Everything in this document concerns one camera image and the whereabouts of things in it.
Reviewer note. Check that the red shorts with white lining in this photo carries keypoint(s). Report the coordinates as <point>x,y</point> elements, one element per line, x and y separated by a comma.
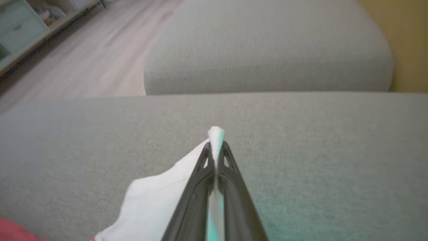
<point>157,201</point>

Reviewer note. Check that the grey sofa side cushion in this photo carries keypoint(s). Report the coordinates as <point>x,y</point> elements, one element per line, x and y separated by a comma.
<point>267,50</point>

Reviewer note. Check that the pale green shelf cabinet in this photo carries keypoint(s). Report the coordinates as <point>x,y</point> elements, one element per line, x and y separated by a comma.
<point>23,26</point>

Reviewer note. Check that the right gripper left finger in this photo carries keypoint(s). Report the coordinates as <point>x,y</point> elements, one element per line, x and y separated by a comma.
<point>195,201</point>

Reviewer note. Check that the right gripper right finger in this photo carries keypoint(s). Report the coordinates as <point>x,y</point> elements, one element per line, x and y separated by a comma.
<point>237,207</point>

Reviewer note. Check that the grey sofa seat cushion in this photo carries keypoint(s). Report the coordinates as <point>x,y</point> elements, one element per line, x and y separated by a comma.
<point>100,140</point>

